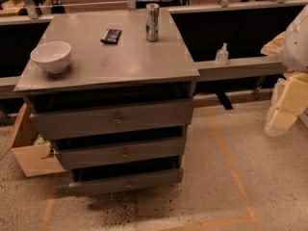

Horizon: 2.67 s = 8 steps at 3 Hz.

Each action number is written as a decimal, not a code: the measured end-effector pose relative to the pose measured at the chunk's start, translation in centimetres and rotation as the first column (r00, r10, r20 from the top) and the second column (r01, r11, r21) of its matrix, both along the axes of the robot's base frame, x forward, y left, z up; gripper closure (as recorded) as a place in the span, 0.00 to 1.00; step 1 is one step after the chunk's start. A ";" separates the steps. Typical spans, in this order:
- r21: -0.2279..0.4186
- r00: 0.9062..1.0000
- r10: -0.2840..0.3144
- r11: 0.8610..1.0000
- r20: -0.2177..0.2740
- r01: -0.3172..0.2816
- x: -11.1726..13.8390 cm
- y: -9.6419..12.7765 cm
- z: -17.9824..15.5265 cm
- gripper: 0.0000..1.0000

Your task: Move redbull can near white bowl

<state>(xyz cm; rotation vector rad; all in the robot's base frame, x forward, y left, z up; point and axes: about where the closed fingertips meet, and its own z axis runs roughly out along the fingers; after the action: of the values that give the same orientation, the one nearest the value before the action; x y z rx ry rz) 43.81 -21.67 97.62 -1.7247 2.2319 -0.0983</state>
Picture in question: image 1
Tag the white ceramic bowl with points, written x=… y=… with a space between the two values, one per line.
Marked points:
x=53 y=56

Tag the top grey drawer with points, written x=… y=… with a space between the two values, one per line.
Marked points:
x=113 y=119

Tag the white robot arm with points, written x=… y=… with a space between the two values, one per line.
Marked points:
x=292 y=45

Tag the bottom grey drawer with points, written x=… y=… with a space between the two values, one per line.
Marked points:
x=129 y=182

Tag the grey metal railing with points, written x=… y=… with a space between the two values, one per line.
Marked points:
x=134 y=60

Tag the middle grey drawer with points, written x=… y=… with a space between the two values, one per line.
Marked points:
x=111 y=154

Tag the silver redbull can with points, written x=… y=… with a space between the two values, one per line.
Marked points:
x=151 y=25

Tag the grey drawer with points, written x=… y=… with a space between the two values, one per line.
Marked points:
x=111 y=154
x=129 y=182
x=113 y=119

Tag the black snack bar packet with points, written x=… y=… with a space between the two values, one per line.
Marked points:
x=111 y=36

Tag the brown cardboard box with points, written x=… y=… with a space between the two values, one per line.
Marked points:
x=34 y=159

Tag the grey drawer cabinet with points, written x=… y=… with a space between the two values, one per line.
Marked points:
x=112 y=96

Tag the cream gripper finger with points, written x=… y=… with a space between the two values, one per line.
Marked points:
x=289 y=100

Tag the clear sanitizer bottle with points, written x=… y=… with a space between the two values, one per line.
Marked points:
x=222 y=55

